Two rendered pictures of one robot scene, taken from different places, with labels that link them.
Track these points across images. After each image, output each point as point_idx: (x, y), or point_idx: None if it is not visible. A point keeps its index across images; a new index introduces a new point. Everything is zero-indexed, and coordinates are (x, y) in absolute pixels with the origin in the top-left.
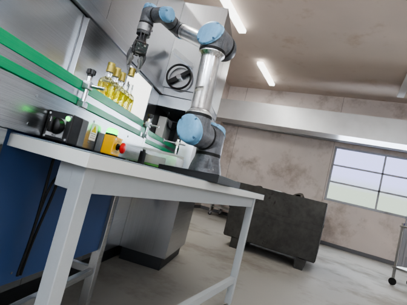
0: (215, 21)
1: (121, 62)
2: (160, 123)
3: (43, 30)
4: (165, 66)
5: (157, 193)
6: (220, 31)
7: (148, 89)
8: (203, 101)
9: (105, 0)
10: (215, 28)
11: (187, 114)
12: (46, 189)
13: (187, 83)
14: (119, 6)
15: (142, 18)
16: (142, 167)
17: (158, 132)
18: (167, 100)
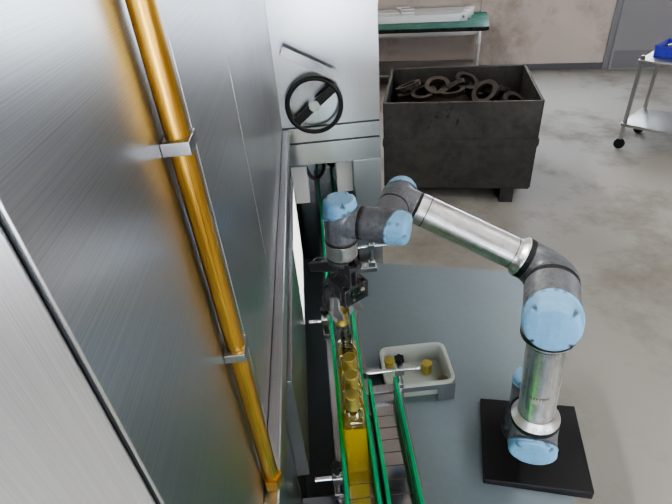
0: (567, 309)
1: (294, 282)
2: (297, 180)
3: None
4: (276, 94)
5: None
6: (583, 331)
7: (293, 196)
8: (551, 414)
9: (267, 286)
10: (574, 329)
11: (531, 443)
12: None
13: (338, 116)
14: (266, 227)
15: (336, 242)
16: None
17: (300, 195)
18: (304, 152)
